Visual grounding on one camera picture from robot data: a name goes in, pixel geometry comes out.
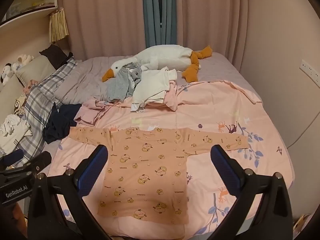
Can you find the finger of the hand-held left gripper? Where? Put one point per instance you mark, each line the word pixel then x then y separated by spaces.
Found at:
pixel 11 157
pixel 37 162

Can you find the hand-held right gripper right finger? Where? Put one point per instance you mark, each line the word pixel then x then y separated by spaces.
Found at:
pixel 225 170

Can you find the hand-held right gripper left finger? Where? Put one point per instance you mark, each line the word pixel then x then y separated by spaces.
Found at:
pixel 93 171

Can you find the orange bear-print shirt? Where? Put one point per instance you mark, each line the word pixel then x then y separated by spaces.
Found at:
pixel 147 170

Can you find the person's left forearm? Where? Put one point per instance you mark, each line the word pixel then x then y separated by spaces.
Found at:
pixel 16 215

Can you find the white crumpled clothes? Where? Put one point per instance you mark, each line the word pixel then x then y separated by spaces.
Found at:
pixel 12 128

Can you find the dark navy garment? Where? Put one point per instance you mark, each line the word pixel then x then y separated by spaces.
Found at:
pixel 60 125

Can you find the cartoon-print cushion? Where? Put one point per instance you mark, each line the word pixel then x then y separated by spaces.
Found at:
pixel 20 105

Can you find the pink animal-print blanket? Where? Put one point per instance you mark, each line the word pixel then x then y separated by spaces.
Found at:
pixel 200 115

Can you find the plaid duvet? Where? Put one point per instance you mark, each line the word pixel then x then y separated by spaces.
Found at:
pixel 45 90

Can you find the white and black plush toy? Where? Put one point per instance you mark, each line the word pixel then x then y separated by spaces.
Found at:
pixel 6 72

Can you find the grey garment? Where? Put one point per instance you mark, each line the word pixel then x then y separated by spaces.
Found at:
pixel 117 85

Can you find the plain pink garment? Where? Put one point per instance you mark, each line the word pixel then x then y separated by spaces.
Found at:
pixel 171 97

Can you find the lilac bed sheet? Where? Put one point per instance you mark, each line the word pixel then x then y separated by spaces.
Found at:
pixel 85 80

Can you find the cream plush toy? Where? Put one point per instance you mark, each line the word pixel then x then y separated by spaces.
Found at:
pixel 22 59

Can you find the black pillow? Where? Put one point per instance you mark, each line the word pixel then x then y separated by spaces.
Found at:
pixel 53 53

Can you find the white goose plush toy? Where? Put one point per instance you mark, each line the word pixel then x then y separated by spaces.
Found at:
pixel 165 55

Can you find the striped hanging cloth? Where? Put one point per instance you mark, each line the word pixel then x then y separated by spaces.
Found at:
pixel 58 26

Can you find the pink curtain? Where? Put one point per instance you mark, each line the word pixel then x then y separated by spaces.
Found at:
pixel 100 17
pixel 207 17

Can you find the teal curtain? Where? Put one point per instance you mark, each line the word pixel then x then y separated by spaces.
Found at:
pixel 155 12

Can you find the white wall socket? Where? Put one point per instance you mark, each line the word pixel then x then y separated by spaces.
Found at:
pixel 308 70

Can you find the white wall shelf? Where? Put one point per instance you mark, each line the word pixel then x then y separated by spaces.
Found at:
pixel 25 17

